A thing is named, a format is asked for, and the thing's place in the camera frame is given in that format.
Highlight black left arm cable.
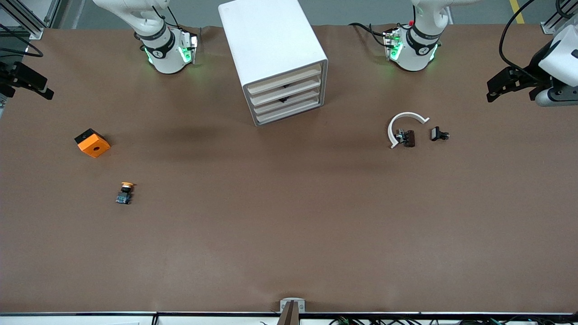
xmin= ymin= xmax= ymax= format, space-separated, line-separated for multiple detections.
xmin=499 ymin=0 xmax=565 ymax=79

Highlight orange-capped button, blue base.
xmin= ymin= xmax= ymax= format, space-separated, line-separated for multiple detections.
xmin=115 ymin=181 xmax=137 ymax=205

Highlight aluminium frame profile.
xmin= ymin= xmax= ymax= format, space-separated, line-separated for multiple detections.
xmin=0 ymin=0 xmax=61 ymax=40
xmin=541 ymin=0 xmax=578 ymax=36

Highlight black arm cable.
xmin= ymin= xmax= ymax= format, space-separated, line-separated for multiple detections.
xmin=0 ymin=25 xmax=44 ymax=58
xmin=499 ymin=0 xmax=565 ymax=79

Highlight brown electrical component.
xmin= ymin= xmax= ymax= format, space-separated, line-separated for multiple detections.
xmin=395 ymin=129 xmax=416 ymax=149

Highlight orange box with hole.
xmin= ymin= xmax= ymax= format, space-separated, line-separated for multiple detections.
xmin=75 ymin=128 xmax=111 ymax=159

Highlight black base cable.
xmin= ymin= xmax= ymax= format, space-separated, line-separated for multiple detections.
xmin=349 ymin=23 xmax=389 ymax=48

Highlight grey bracket with post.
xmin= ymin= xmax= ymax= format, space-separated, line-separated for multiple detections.
xmin=278 ymin=297 xmax=306 ymax=325

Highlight white C-shaped ring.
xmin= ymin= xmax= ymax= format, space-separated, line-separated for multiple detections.
xmin=387 ymin=111 xmax=430 ymax=150

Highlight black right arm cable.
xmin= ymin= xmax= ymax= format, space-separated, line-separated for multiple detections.
xmin=0 ymin=25 xmax=44 ymax=58

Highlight yellow floor tape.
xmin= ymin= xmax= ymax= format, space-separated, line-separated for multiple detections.
xmin=509 ymin=0 xmax=526 ymax=24

